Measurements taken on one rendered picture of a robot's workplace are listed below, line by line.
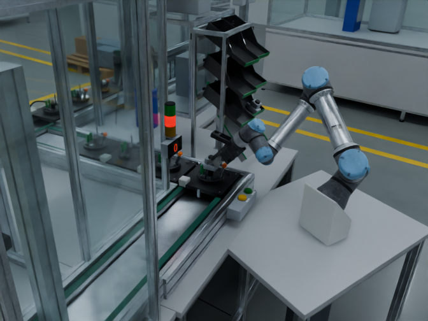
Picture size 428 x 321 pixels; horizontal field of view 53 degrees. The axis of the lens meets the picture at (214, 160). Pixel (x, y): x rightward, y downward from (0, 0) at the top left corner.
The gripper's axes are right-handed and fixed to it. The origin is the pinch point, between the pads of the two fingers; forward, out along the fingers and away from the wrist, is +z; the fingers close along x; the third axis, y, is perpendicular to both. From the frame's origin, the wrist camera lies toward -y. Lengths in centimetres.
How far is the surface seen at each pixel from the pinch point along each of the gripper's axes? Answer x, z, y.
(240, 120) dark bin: 25.1, -13.1, -4.9
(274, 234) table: -14.8, -11.3, 45.4
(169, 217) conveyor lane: -33.3, 14.2, 7.6
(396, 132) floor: 355, 30, 129
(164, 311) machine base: -77, 2, 30
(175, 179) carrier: -10.2, 17.2, -3.9
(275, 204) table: 9.4, -6.0, 39.4
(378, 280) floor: 80, 20, 140
